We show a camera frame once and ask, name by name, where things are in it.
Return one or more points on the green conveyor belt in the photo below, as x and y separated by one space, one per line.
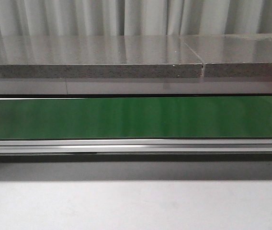
137 117

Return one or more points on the grey stone slab right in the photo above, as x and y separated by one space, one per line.
233 55

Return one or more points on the grey stone countertop slab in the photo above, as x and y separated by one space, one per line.
97 57

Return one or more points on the white pleated curtain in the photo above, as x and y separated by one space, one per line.
135 17

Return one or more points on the aluminium conveyor side rail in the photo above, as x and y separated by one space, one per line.
135 146

